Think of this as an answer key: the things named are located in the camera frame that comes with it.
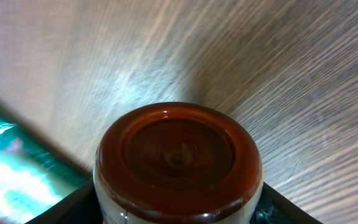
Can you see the green lid white jar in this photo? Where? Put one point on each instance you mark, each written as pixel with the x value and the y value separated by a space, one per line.
pixel 177 162

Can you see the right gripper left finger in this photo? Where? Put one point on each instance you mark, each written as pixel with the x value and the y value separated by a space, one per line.
pixel 80 207

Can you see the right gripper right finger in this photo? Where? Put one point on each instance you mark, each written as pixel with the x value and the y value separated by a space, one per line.
pixel 274 208

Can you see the green 3M gloves packet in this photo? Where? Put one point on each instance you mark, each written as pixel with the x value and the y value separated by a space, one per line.
pixel 32 179

